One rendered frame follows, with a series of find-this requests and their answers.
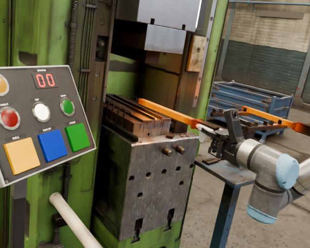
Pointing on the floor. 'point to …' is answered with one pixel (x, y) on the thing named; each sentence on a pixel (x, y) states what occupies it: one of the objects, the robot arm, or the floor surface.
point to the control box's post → (18, 213)
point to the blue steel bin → (231, 87)
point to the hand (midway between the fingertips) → (201, 124)
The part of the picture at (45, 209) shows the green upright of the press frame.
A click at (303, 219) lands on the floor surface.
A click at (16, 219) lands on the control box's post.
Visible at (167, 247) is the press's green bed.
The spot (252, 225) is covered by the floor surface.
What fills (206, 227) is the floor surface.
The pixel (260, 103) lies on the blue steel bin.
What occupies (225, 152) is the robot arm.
